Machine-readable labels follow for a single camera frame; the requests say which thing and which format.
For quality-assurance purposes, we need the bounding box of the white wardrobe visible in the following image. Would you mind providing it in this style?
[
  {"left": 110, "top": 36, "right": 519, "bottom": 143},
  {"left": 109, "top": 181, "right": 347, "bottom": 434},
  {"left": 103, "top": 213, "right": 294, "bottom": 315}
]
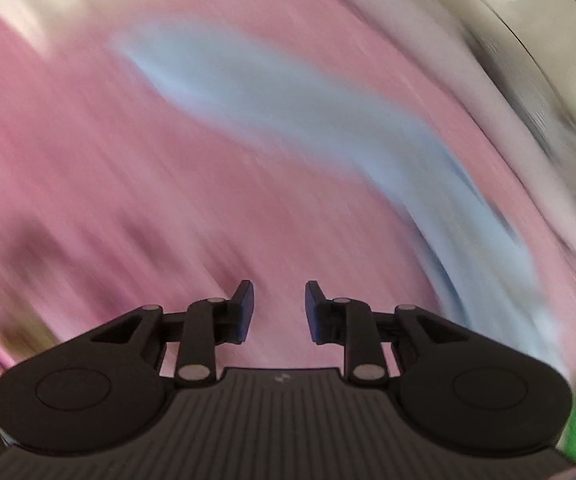
[{"left": 418, "top": 0, "right": 576, "bottom": 136}]

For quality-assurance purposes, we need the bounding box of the light blue shirt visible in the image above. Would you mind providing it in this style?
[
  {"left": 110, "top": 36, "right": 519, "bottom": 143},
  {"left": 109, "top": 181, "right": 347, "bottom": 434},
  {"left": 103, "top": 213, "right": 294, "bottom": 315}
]
[{"left": 110, "top": 20, "right": 569, "bottom": 376}]

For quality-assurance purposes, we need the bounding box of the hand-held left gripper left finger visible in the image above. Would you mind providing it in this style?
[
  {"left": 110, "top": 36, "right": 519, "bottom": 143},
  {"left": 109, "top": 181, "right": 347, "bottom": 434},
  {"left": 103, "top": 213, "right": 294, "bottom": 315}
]
[{"left": 90, "top": 280, "right": 255, "bottom": 389}]

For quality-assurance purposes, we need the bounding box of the pink floral blanket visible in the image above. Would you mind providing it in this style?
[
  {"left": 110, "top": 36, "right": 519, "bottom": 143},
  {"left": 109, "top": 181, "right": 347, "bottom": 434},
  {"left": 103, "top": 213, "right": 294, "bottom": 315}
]
[{"left": 0, "top": 0, "right": 576, "bottom": 378}]

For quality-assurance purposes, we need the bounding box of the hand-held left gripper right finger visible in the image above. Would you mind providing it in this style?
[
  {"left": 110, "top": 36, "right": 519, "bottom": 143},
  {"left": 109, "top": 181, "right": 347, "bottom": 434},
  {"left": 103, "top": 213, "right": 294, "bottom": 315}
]
[{"left": 305, "top": 280, "right": 470, "bottom": 389}]

